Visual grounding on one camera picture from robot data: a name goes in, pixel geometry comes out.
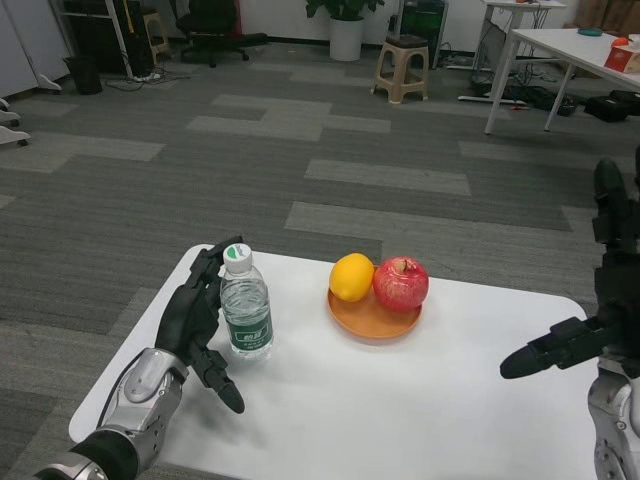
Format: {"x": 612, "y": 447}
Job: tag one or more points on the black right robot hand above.
{"x": 617, "y": 300}

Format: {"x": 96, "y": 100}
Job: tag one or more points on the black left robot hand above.
{"x": 187, "y": 315}

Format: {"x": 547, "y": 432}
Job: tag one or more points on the clear water bottle green label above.
{"x": 246, "y": 310}

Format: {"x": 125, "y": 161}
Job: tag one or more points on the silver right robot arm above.
{"x": 615, "y": 415}

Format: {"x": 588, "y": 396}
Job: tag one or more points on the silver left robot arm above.
{"x": 145, "y": 380}

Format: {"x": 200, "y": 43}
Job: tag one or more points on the yellow lemon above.
{"x": 350, "y": 277}

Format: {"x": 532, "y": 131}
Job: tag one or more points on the round orange plate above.
{"x": 370, "y": 327}

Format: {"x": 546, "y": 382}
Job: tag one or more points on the black case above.
{"x": 612, "y": 106}

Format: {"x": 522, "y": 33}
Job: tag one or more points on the red apple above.
{"x": 400, "y": 287}

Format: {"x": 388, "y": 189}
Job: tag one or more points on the red tissue box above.
{"x": 622, "y": 60}

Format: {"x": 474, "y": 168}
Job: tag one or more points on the white power strip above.
{"x": 147, "y": 76}

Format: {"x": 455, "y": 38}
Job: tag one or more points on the white stand foot with castor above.
{"x": 14, "y": 136}
{"x": 9, "y": 115}

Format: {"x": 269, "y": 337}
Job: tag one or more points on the small orange fruit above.
{"x": 620, "y": 42}

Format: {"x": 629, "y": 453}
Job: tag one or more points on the black trash bin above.
{"x": 84, "y": 75}

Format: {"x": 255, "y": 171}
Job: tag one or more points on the large white table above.
{"x": 550, "y": 42}

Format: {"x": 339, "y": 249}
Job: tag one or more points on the teal dish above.
{"x": 590, "y": 32}

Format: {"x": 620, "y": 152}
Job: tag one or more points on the brown cardboard box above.
{"x": 631, "y": 15}

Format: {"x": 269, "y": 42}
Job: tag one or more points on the brown paper bags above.
{"x": 597, "y": 12}

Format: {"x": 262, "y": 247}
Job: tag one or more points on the black office chair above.
{"x": 210, "y": 20}

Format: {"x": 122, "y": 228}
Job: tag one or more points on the white partition panel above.
{"x": 25, "y": 45}

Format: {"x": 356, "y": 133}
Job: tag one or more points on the white plant pot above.
{"x": 346, "y": 40}

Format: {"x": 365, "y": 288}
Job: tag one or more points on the beige plastic stool dark seat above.
{"x": 400, "y": 57}

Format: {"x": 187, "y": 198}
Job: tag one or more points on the black and green equipment stack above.
{"x": 422, "y": 25}

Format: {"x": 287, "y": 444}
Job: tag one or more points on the green potted plant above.
{"x": 345, "y": 7}

